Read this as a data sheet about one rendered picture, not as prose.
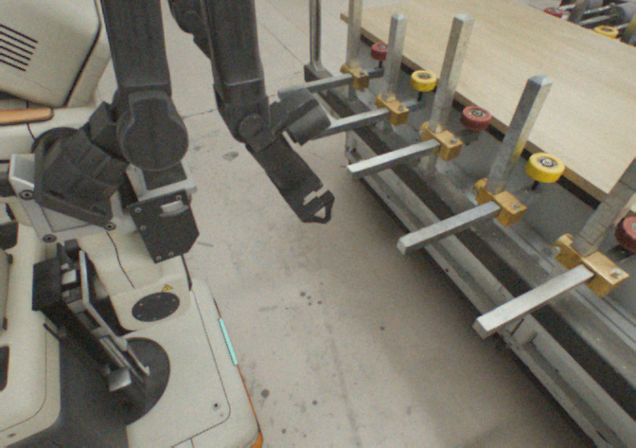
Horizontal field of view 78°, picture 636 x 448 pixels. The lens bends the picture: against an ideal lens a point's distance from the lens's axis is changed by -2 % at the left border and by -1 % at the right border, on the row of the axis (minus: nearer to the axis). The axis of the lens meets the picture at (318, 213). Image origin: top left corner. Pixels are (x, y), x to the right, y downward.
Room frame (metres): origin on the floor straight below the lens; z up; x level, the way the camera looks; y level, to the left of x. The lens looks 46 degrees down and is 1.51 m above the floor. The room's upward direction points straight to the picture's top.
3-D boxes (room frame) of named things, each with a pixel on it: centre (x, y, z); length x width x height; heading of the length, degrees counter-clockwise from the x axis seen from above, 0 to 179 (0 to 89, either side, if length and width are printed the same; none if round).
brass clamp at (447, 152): (0.96, -0.36, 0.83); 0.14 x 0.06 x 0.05; 26
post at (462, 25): (0.98, -0.35, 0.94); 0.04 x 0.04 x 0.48; 26
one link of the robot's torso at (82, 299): (0.60, 0.48, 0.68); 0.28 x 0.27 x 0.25; 26
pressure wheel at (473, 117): (0.99, -0.46, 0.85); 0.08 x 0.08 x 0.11
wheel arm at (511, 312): (0.45, -0.50, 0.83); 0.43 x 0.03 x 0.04; 116
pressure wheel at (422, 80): (1.21, -0.35, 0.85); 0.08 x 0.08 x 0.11
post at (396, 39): (1.20, -0.24, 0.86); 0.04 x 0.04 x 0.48; 26
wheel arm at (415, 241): (0.68, -0.39, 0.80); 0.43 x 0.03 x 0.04; 116
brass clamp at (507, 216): (0.73, -0.47, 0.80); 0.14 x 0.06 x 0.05; 26
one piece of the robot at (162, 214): (0.60, 0.34, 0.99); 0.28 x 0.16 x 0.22; 26
